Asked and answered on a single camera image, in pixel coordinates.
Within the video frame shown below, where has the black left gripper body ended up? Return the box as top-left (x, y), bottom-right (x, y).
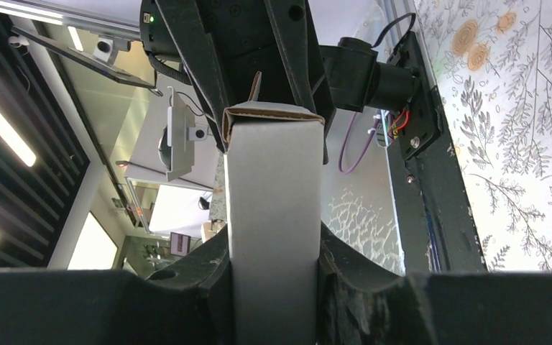
top-left (139, 1), bottom-right (419, 152)

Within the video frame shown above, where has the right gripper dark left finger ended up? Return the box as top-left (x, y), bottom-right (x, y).
top-left (0, 230), bottom-right (234, 344)

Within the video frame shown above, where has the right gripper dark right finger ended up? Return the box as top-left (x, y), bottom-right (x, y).
top-left (317, 226), bottom-right (552, 344)

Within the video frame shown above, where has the white cardboard paper box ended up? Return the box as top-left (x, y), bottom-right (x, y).
top-left (223, 74), bottom-right (324, 344)

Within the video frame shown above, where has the floral patterned table cloth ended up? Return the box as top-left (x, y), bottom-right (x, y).
top-left (415, 1), bottom-right (552, 272)

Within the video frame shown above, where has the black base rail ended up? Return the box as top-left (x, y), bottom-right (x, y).
top-left (387, 24), bottom-right (487, 272)

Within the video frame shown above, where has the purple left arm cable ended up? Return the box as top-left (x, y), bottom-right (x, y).
top-left (338, 104), bottom-right (384, 175)

